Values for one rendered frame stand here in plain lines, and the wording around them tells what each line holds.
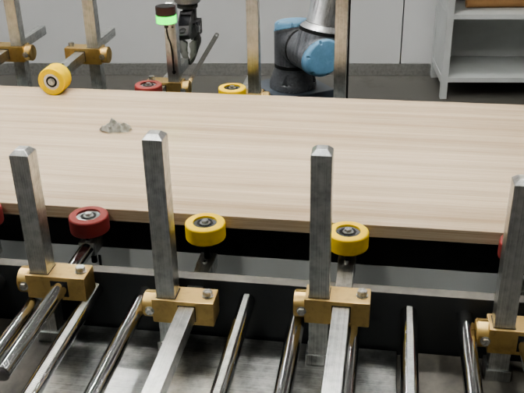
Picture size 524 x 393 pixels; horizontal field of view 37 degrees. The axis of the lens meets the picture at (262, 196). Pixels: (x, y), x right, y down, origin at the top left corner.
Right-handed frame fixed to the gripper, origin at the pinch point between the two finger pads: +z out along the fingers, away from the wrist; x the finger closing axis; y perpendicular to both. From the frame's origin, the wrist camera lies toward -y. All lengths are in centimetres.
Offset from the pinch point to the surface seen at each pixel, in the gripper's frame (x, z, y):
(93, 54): 20.8, -12.9, -35.8
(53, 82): 24, -12, -59
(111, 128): -1, -9, -83
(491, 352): -89, 4, -145
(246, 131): -34, -8, -79
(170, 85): -3.0, -3.7, -35.8
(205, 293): -38, -2, -143
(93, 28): 19.9, -20.7, -35.0
